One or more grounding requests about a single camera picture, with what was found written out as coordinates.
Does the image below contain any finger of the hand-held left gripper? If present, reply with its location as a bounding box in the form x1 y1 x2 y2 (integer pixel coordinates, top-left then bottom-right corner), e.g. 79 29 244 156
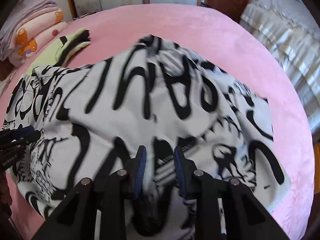
0 126 35 140
11 130 41 147

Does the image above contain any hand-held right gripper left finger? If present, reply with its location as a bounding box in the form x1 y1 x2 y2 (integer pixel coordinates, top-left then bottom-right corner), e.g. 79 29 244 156
32 146 148 240

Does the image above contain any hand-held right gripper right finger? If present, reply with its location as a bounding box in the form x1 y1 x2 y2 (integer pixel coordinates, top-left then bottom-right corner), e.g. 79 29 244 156
174 146 291 240

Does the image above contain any white black printed jacket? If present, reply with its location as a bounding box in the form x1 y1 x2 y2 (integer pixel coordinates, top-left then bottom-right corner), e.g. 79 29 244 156
4 29 285 240

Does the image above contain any folded pink bear print blanket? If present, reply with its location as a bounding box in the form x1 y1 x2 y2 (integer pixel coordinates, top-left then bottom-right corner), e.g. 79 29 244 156
5 7 68 68

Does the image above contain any folded pink cartoon blanket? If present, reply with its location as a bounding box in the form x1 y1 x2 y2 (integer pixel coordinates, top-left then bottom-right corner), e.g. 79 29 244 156
0 0 60 53

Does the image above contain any pink bed sheet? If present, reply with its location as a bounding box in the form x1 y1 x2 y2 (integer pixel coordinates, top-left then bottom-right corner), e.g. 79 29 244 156
0 4 316 234

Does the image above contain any cream curtain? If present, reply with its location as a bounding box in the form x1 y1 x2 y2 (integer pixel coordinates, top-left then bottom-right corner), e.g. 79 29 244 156
239 0 320 137

